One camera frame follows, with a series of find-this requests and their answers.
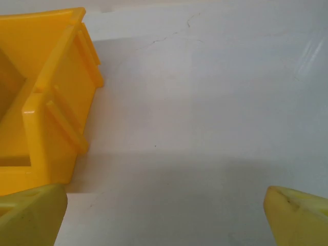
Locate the yellow plastic bin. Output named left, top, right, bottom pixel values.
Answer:
left=0, top=7, right=105, bottom=198

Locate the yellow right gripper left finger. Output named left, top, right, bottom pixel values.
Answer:
left=0, top=183, right=69, bottom=246

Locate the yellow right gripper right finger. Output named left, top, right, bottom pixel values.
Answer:
left=263, top=186, right=328, bottom=246

